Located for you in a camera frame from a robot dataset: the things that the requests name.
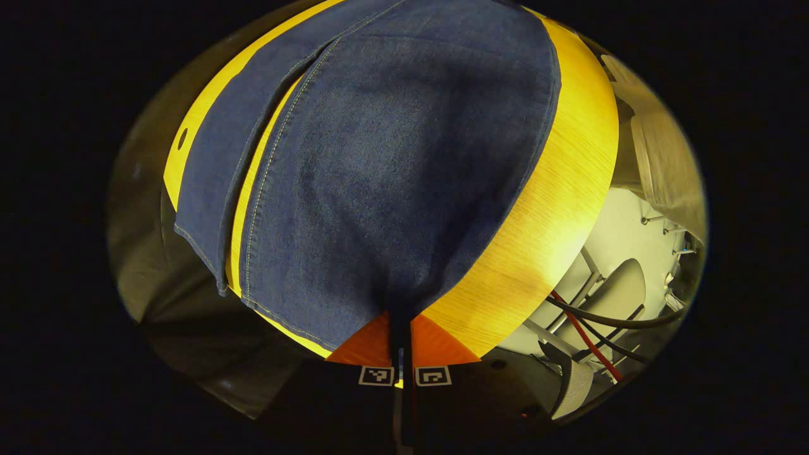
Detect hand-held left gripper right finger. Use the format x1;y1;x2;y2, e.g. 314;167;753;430
411;314;550;447

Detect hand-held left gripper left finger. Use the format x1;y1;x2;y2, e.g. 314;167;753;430
253;313;396;444

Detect blue denim jeans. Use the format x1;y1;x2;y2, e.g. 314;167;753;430
174;0;562;355

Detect black backdrop cloth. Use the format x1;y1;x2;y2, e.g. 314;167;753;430
106;111;336;421

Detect grey chair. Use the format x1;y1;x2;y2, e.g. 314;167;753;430
499;258;647;421

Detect red cable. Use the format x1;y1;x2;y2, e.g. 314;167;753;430
550;289;625;384

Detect thin black cable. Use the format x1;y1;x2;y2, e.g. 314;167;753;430
578;316;650;365

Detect thick black cable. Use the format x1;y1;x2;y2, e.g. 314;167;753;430
545;296;690;331

